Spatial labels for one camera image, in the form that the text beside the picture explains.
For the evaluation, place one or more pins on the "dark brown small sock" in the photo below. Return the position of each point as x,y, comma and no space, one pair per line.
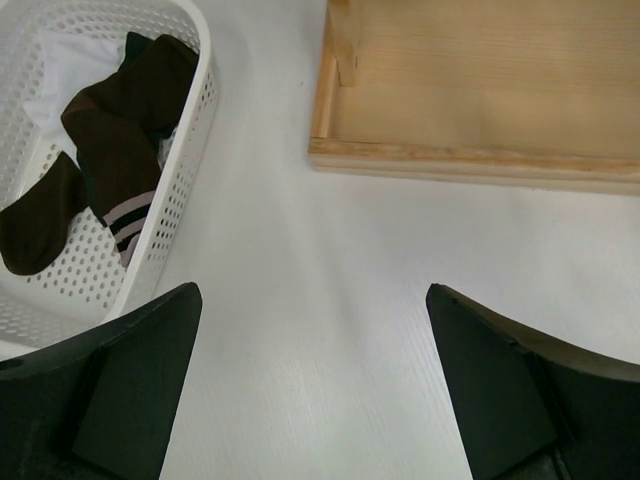
34,229

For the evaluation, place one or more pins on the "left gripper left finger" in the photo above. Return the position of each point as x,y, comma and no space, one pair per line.
101,404

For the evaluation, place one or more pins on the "wooden hanger rack frame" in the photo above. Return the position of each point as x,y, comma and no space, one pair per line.
532,93

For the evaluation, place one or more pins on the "white sock in basket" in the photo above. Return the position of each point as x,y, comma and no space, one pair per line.
71,63

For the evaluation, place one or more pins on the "brown sock with stripes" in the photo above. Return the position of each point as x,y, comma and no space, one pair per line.
116,125

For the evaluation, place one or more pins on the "white perforated plastic basket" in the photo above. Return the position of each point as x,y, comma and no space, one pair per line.
86,285

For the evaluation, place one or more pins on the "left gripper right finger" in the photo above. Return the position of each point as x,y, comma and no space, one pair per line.
529,405

